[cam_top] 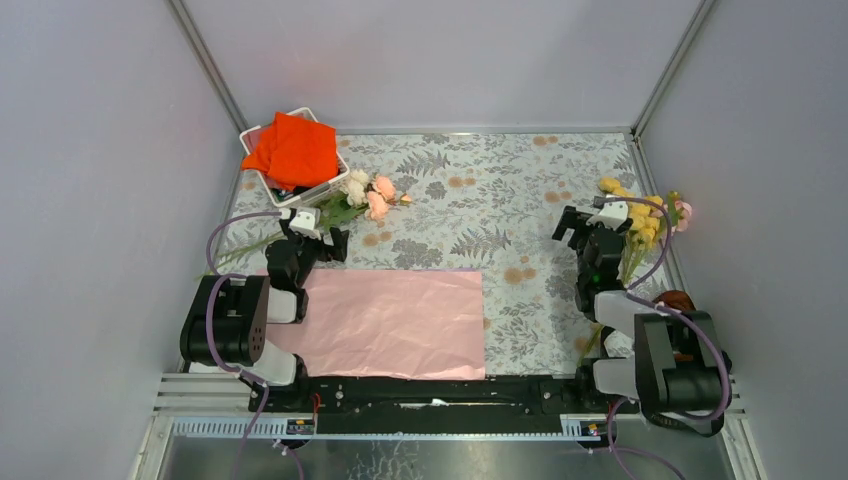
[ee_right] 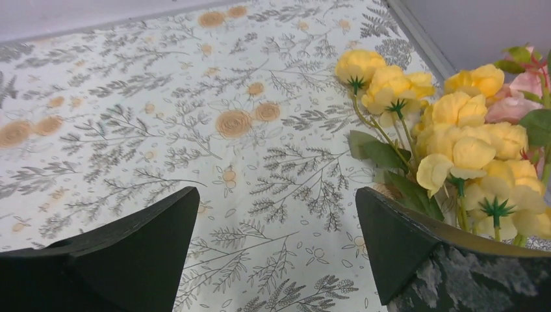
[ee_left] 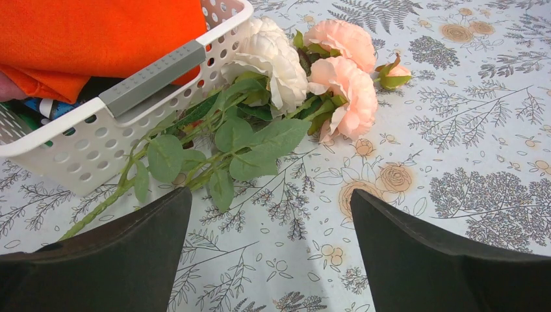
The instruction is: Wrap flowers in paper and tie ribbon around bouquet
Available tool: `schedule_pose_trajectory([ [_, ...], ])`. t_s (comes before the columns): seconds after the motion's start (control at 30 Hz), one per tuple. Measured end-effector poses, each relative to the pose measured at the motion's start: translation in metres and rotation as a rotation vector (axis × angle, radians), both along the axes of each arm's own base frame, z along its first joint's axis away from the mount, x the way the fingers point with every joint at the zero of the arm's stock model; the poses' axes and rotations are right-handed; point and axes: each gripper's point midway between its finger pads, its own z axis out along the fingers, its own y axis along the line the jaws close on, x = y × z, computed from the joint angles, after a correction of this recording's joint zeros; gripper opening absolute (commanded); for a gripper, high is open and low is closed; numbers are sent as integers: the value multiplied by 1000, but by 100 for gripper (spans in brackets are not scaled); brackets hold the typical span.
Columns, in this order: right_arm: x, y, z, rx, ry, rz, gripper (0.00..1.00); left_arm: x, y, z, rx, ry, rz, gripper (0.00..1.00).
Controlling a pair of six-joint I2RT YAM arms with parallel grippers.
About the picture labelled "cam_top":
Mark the yellow flower stem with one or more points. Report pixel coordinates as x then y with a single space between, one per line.
640 239

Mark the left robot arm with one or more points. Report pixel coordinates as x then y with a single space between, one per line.
228 321

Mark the brown cloth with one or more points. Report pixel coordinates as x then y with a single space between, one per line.
676 299

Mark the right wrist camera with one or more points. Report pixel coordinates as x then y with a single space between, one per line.
611 214

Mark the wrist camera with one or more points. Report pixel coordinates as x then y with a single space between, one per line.
611 214
305 222

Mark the pink white rose stems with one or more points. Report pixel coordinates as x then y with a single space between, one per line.
359 195

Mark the orange cloth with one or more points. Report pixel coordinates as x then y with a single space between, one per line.
295 152

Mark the pink flower stem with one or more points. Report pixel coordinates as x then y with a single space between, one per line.
679 210

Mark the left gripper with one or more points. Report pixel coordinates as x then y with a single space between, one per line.
326 252

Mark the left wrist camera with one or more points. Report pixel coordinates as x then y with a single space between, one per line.
305 222

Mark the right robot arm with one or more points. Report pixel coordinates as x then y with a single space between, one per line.
675 369

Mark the floral table cloth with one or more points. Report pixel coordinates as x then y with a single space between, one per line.
489 203

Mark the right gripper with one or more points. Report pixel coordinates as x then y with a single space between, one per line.
567 221

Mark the white plastic basket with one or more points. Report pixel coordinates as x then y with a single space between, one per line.
299 195

